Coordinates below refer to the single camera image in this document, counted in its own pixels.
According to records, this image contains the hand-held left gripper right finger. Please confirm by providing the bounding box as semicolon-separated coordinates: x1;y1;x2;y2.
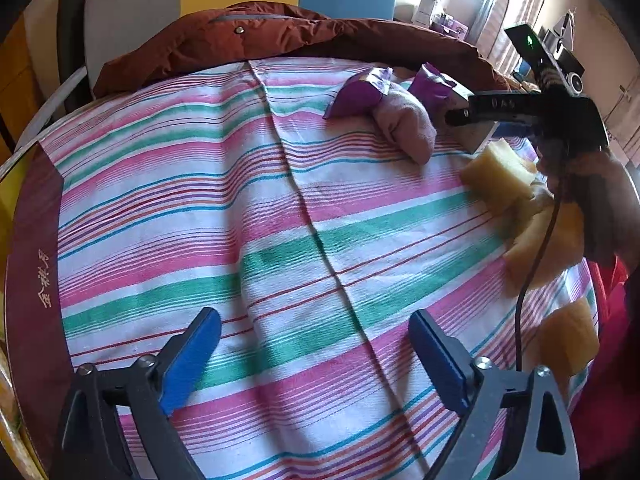
407;309;581;480

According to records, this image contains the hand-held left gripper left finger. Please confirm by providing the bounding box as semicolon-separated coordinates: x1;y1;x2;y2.
60;306;223;480

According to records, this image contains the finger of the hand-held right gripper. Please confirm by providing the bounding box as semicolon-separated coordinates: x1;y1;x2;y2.
445;91;538;127
495;121;538;138

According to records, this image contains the yellow sponge piece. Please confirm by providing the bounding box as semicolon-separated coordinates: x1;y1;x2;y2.
502;195;587;295
537;297;601;380
460;141;540;216

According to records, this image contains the person's right hand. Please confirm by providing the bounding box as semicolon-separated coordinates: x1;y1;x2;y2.
537;149;633;261

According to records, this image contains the purple packet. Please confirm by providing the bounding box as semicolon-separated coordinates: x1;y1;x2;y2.
322;67;396;121
409;62;458;111

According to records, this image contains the pink sock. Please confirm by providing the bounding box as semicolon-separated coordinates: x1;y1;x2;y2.
372;80;438;165

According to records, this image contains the purple box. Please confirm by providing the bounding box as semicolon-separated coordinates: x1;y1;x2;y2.
432;12;471;41

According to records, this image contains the pale patterned curtain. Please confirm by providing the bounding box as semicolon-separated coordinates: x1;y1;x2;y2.
475;0;551;56

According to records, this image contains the white box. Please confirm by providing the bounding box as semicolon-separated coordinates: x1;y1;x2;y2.
412;0;442;26

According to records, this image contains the striped cloth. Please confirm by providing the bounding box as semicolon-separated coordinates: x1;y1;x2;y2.
37;55;601;480

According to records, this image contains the red fleece garment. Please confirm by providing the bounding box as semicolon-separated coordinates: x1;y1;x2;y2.
570;255;640;467

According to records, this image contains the brown down jacket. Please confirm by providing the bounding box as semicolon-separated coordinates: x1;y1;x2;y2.
92;2;512;102

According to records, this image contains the wooden wardrobe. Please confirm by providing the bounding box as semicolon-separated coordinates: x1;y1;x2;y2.
0;10;42;221

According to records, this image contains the black cable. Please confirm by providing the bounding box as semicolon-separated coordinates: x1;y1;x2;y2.
515;145;571;373

